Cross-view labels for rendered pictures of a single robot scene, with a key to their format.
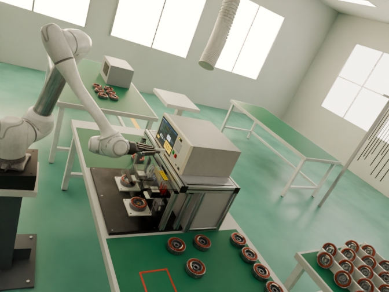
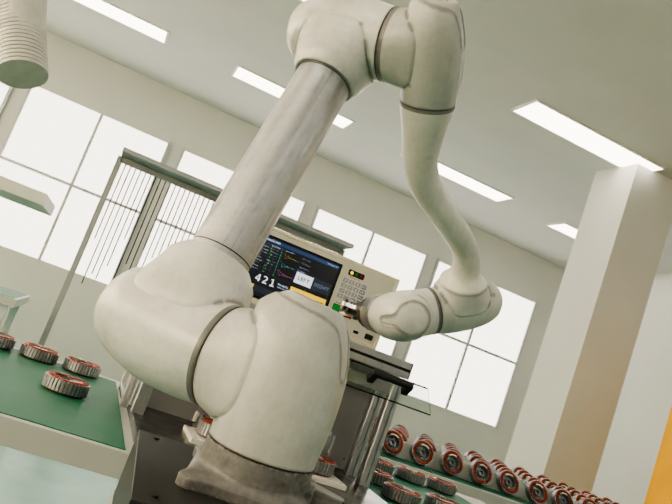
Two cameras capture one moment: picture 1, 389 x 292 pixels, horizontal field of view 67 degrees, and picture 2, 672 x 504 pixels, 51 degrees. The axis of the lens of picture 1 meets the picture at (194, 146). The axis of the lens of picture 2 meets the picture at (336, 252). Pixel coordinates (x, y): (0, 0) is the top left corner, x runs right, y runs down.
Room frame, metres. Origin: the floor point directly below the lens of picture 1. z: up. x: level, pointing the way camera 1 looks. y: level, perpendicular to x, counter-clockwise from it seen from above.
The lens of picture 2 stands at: (1.07, 1.91, 1.04)
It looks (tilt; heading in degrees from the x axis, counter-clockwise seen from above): 8 degrees up; 290
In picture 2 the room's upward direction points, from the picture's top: 20 degrees clockwise
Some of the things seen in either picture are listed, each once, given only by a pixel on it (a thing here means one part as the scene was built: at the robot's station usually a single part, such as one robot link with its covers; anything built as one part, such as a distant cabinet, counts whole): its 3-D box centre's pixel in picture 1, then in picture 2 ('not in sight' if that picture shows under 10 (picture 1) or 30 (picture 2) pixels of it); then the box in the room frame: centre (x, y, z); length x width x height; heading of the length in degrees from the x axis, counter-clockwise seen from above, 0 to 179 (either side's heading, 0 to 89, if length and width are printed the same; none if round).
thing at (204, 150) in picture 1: (196, 144); (298, 285); (1.83, -0.01, 1.22); 0.44 x 0.39 x 0.20; 36
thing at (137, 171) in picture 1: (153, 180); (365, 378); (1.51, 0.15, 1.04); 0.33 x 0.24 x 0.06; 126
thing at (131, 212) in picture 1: (137, 207); (309, 471); (1.55, 0.19, 0.78); 0.15 x 0.15 x 0.01; 36
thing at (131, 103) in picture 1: (91, 106); not in sight; (3.68, 1.50, 0.38); 1.85 x 1.10 x 0.75; 36
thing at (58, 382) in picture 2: (138, 158); (66, 384); (2.15, 0.39, 0.77); 0.11 x 0.11 x 0.04
